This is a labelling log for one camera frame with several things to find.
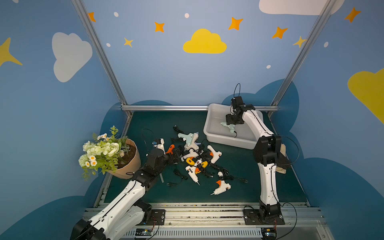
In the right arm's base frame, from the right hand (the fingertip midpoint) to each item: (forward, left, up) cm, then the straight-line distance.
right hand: (233, 119), depth 101 cm
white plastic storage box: (-13, +12, -1) cm, 18 cm away
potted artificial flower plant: (-41, +59, +17) cm, 74 cm away
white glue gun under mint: (-23, +27, -10) cm, 37 cm away
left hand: (-29, +38, +5) cm, 48 cm away
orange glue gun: (-21, +42, -10) cm, 49 cm away
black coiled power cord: (-2, +41, -11) cm, 43 cm away
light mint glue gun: (+2, -1, -10) cm, 10 cm away
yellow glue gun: (-29, +27, -9) cm, 41 cm away
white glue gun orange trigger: (-43, +9, -10) cm, 45 cm away
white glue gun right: (-22, +12, -10) cm, 27 cm away
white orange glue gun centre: (-36, +26, -8) cm, 45 cm away
